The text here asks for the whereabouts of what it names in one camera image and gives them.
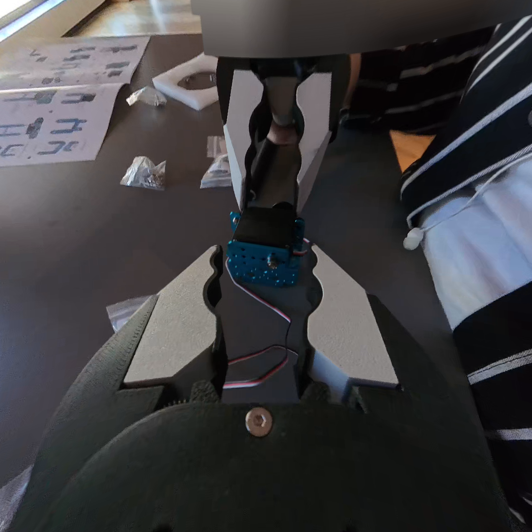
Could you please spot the flat clear plastic bag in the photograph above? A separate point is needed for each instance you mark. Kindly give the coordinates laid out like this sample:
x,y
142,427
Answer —
x,y
216,145
120,309

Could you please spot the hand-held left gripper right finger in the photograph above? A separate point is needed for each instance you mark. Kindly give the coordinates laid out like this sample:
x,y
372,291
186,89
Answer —
x,y
349,332

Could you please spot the white foam insert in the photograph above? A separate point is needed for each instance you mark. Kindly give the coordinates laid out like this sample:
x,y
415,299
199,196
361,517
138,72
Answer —
x,y
170,81

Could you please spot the black white-striped jacket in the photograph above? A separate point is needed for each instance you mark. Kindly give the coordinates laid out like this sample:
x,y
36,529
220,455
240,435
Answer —
x,y
498,415

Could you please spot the printed instruction sheet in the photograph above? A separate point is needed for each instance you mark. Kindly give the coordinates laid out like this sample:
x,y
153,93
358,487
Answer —
x,y
54,124
83,62

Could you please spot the dark grey desk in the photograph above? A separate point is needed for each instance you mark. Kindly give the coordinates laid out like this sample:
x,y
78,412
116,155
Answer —
x,y
83,249

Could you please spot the white shirt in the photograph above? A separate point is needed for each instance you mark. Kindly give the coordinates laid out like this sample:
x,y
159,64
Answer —
x,y
478,249

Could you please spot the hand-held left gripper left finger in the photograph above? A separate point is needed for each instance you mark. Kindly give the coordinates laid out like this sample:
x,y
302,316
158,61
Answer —
x,y
174,328

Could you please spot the black servo with blue bracket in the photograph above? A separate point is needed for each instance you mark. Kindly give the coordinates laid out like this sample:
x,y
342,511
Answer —
x,y
262,226

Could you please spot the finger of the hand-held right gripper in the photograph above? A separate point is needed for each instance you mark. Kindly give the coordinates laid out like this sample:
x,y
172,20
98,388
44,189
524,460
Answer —
x,y
237,124
318,120

